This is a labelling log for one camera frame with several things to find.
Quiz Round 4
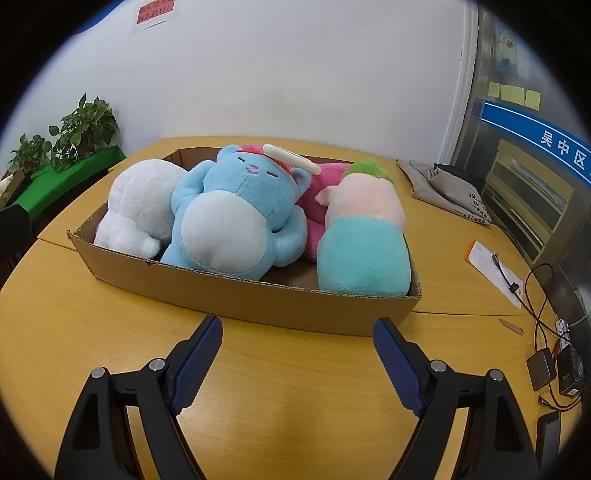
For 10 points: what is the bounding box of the pink plush toy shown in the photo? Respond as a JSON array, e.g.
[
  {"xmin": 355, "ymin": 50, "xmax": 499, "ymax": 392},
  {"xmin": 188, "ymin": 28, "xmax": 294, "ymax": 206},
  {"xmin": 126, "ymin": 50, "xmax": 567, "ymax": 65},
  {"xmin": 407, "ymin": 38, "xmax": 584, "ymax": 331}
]
[{"xmin": 295, "ymin": 161, "xmax": 354, "ymax": 264}]

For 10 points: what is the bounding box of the brown cardboard box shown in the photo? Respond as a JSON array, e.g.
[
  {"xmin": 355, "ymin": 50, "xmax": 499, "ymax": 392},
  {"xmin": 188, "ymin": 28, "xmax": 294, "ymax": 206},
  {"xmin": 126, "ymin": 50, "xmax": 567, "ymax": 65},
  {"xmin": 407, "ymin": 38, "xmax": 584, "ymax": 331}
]
[{"xmin": 67, "ymin": 147, "xmax": 423, "ymax": 337}]

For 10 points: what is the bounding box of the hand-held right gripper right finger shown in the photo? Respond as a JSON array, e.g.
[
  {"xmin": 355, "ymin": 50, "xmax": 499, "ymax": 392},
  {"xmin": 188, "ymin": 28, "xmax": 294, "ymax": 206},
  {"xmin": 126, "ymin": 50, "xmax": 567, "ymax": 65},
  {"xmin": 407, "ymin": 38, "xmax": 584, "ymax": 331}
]
[{"xmin": 373, "ymin": 318, "xmax": 541, "ymax": 480}]

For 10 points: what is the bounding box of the black usb cable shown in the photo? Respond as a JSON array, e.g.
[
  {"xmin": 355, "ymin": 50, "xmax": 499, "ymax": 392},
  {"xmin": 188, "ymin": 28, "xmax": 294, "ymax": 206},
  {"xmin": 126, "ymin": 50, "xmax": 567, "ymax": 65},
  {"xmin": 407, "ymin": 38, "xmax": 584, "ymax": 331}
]
[{"xmin": 492, "ymin": 252, "xmax": 522, "ymax": 296}]

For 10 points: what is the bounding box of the black phone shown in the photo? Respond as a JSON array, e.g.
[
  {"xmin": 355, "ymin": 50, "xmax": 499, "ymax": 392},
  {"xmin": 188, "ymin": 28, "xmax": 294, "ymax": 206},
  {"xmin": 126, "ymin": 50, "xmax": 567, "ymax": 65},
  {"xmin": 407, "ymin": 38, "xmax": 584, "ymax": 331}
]
[{"xmin": 536, "ymin": 411, "xmax": 562, "ymax": 472}]

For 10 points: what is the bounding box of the white paper with orange edge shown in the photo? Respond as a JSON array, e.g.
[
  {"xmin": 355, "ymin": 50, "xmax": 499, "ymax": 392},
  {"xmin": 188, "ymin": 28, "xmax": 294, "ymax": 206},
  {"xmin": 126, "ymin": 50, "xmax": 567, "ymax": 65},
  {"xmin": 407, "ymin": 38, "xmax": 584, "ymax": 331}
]
[{"xmin": 465, "ymin": 240, "xmax": 525, "ymax": 309}]

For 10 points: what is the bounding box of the white plush toy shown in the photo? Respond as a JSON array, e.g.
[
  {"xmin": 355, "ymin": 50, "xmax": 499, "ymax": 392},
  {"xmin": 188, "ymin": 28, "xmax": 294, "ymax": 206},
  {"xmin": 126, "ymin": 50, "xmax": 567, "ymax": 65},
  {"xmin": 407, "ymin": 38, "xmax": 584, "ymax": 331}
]
[{"xmin": 93, "ymin": 158, "xmax": 188, "ymax": 259}]

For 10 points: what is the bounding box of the large potted green plant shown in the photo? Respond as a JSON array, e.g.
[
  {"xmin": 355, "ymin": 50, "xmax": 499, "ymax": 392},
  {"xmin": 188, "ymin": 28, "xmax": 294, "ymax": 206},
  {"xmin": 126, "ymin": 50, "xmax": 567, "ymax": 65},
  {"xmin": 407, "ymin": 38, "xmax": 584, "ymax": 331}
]
[{"xmin": 48, "ymin": 93, "xmax": 119, "ymax": 172}]

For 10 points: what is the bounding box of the small potted green plant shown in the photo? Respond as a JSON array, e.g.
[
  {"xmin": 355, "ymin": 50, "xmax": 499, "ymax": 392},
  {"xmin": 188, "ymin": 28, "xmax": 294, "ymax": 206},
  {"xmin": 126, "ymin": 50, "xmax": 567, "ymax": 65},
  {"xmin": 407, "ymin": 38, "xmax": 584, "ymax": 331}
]
[{"xmin": 8, "ymin": 134, "xmax": 52, "ymax": 172}]

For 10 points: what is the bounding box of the red wall notice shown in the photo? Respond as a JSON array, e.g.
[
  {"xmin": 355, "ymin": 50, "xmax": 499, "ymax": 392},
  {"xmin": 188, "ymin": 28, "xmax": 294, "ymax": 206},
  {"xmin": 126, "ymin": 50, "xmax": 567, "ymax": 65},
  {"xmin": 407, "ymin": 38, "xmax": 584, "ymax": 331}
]
[{"xmin": 135, "ymin": 0, "xmax": 178, "ymax": 27}]

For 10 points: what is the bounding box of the blue plush bear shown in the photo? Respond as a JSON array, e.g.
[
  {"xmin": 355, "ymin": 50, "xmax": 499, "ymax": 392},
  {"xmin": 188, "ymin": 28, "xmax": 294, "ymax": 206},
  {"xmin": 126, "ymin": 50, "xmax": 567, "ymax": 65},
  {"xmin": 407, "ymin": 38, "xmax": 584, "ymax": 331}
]
[{"xmin": 160, "ymin": 144, "xmax": 315, "ymax": 281}]

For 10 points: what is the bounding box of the blue window banner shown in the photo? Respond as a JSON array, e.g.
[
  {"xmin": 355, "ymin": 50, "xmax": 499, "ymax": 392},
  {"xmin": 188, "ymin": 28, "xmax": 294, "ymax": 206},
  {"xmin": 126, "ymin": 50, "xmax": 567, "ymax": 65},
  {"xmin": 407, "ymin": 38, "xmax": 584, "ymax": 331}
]
[{"xmin": 480, "ymin": 99, "xmax": 591, "ymax": 185}]

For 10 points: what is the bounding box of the black power cable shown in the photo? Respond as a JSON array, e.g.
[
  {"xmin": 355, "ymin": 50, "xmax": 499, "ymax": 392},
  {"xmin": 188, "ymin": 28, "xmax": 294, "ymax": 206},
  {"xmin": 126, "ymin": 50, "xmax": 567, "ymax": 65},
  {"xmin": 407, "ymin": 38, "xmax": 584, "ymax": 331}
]
[{"xmin": 524, "ymin": 263, "xmax": 575, "ymax": 365}]

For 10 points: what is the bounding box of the teal plush with green hair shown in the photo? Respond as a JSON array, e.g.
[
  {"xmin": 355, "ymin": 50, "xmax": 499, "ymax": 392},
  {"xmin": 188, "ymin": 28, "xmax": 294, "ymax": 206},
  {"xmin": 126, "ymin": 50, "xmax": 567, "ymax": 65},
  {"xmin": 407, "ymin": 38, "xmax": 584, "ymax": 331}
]
[{"xmin": 315, "ymin": 158, "xmax": 413, "ymax": 297}]

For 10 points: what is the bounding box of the cartoon poster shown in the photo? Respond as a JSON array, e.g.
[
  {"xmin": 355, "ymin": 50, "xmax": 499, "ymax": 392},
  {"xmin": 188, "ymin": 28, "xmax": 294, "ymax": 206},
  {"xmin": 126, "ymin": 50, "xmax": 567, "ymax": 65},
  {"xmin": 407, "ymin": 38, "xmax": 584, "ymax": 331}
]
[{"xmin": 492, "ymin": 23, "xmax": 532, "ymax": 77}]

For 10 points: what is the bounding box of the cream plastic frame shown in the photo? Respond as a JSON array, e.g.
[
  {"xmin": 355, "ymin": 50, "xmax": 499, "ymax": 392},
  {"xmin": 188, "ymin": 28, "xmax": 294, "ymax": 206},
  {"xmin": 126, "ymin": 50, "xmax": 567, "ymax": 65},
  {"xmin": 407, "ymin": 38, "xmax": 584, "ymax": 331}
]
[{"xmin": 262, "ymin": 143, "xmax": 320, "ymax": 176}]

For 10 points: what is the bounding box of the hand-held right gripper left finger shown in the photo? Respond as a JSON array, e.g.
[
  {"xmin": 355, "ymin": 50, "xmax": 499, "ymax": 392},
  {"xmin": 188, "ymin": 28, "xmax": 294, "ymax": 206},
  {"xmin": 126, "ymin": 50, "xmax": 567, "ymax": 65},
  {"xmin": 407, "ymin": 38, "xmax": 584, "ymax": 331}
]
[{"xmin": 54, "ymin": 315, "xmax": 223, "ymax": 480}]

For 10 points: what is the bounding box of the dark chair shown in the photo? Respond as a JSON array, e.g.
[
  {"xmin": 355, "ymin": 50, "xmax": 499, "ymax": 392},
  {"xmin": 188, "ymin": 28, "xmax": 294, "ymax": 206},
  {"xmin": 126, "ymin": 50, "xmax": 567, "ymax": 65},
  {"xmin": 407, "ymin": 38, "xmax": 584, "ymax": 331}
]
[{"xmin": 0, "ymin": 205, "xmax": 35, "ymax": 273}]

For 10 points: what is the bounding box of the grey power adapter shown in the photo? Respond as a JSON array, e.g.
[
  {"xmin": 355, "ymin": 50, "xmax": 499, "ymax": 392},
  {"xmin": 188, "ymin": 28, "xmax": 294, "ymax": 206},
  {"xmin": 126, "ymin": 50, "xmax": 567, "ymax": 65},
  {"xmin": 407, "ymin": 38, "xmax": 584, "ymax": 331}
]
[{"xmin": 527, "ymin": 348, "xmax": 557, "ymax": 391}]

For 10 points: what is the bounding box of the yellow shelf cabinet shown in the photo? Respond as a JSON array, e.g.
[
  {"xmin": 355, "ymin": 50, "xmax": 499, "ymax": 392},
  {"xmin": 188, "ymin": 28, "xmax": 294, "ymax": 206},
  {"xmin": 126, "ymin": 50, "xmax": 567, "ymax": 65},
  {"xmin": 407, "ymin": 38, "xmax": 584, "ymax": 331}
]
[{"xmin": 482, "ymin": 138, "xmax": 578, "ymax": 264}]

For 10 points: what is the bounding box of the green cloth table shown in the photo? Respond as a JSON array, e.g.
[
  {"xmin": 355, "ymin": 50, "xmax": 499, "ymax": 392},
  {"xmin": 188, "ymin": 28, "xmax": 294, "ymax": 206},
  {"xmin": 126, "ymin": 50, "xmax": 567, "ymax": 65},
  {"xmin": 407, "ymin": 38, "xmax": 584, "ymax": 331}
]
[{"xmin": 11, "ymin": 145, "xmax": 126, "ymax": 217}]

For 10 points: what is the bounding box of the black box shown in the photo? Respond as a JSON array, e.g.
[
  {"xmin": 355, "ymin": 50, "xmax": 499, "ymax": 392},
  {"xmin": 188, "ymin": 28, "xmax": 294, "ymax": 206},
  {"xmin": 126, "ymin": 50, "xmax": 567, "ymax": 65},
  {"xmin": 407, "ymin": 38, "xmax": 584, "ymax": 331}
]
[{"xmin": 558, "ymin": 342, "xmax": 590, "ymax": 398}]

